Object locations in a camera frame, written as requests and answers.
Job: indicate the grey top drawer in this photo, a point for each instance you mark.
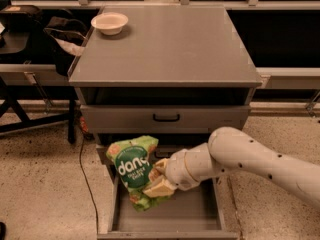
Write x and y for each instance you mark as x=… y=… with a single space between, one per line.
x=162 y=119

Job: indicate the grey open bottom drawer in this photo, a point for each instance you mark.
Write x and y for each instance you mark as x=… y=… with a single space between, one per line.
x=191 y=215

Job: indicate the dark bag with straps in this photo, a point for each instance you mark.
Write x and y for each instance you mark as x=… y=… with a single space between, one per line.
x=66 y=41

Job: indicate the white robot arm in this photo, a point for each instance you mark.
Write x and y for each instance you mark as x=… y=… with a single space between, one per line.
x=229 y=149

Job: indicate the grey middle drawer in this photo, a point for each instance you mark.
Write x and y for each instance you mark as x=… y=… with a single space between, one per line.
x=138 y=156

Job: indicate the black folding table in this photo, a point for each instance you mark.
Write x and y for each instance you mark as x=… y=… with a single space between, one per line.
x=30 y=71

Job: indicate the white bowl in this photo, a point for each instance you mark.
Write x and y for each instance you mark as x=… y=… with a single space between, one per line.
x=109 y=23

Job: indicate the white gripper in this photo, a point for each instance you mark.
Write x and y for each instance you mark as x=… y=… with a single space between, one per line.
x=177 y=171

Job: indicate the green rice chip bag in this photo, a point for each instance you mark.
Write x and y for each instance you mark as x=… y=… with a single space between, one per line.
x=136 y=179

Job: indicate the black case on table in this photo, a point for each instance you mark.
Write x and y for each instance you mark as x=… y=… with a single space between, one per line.
x=20 y=18

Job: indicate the grey drawer cabinet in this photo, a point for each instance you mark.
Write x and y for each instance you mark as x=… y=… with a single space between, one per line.
x=166 y=55

